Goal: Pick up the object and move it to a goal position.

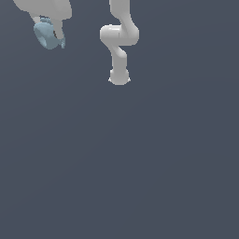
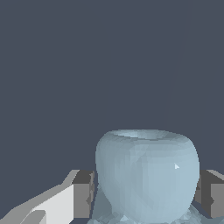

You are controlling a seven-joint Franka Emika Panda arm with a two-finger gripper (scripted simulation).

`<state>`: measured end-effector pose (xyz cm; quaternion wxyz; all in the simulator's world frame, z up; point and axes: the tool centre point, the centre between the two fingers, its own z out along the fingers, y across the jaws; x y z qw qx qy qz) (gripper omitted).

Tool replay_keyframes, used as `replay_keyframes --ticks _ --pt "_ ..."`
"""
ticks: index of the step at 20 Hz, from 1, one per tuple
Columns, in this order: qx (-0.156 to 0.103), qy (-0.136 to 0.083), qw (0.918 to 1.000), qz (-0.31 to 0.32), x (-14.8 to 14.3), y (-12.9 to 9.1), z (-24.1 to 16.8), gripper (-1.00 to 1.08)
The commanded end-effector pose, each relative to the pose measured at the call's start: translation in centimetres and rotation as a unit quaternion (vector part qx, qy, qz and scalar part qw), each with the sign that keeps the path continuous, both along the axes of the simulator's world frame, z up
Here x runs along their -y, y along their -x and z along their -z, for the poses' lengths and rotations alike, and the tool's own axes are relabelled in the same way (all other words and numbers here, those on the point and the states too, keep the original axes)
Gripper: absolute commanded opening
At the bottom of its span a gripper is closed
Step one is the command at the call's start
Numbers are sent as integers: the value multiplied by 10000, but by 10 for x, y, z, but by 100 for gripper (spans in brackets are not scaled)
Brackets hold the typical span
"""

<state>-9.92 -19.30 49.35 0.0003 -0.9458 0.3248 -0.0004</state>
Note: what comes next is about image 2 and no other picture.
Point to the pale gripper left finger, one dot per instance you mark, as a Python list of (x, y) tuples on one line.
[(58, 201)]

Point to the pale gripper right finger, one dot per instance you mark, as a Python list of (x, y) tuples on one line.
[(214, 192)]

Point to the pale blue round vase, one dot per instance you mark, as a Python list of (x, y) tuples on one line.
[(148, 175)]

